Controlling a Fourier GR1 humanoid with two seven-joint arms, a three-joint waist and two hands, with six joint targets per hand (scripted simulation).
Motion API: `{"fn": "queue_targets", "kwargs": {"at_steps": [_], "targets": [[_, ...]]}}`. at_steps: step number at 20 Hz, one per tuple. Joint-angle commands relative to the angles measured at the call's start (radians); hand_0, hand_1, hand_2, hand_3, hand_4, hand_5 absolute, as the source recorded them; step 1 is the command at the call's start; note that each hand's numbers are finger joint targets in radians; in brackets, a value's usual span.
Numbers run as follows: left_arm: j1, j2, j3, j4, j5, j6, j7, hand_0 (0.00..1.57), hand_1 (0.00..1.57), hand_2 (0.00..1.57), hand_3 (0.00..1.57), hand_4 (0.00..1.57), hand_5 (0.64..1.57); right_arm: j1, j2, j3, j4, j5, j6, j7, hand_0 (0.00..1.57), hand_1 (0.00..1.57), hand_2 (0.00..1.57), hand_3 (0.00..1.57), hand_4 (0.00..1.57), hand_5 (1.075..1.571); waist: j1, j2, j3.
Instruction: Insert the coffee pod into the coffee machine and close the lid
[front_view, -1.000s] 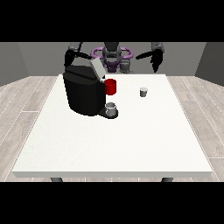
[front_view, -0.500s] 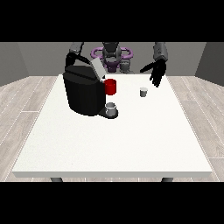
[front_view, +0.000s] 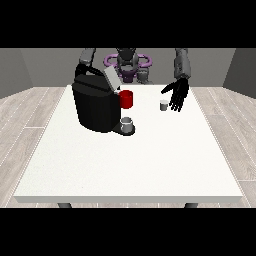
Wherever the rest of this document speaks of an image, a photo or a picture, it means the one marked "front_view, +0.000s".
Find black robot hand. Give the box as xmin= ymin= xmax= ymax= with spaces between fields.
xmin=74 ymin=62 xmax=105 ymax=79
xmin=160 ymin=78 xmax=191 ymax=113

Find pale grey machine lid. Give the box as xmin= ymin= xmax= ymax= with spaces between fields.
xmin=103 ymin=65 xmax=122 ymax=91

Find black coffee machine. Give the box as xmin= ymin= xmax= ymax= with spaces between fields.
xmin=71 ymin=73 xmax=136 ymax=137

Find red pod holder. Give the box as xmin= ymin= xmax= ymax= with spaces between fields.
xmin=119 ymin=89 xmax=134 ymax=110

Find grey robot trunk purple rings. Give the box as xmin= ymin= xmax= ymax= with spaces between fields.
xmin=103 ymin=48 xmax=155 ymax=86

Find small grey cup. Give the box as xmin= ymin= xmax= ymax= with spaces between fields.
xmin=120 ymin=116 xmax=134 ymax=134

